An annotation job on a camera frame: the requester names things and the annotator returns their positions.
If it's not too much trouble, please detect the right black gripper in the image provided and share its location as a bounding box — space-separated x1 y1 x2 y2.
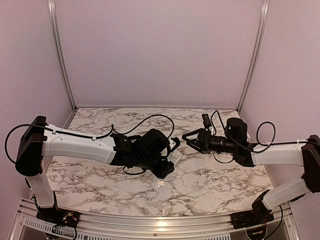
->
182 127 238 154

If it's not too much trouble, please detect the white remote control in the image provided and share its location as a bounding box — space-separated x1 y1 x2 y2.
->
167 150 183 165

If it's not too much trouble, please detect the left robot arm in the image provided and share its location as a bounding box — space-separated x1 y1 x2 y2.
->
15 116 182 223

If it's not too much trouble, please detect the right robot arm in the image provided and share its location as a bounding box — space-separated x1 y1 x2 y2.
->
182 115 320 224

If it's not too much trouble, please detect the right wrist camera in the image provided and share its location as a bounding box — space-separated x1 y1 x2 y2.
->
201 113 212 130

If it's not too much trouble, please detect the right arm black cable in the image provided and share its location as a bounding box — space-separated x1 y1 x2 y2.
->
209 109 278 163

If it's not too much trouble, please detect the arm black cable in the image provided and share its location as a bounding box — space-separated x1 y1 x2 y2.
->
209 109 278 163
3 113 176 176

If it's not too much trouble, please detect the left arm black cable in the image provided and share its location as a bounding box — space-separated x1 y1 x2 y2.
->
3 113 176 176

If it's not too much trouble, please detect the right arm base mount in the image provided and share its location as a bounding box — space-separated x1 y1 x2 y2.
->
230 210 275 229

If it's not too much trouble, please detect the right aluminium frame post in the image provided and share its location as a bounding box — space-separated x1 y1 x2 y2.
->
236 0 270 114

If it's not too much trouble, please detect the aluminium frame post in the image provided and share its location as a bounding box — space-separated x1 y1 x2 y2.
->
236 0 270 114
47 0 77 112

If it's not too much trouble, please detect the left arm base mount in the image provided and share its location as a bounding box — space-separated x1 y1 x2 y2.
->
36 209 80 228

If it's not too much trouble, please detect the front aluminium rail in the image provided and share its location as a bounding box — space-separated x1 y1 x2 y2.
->
8 199 301 240

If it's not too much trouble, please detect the left aluminium frame post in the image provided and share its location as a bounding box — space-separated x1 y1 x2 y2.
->
47 0 77 112

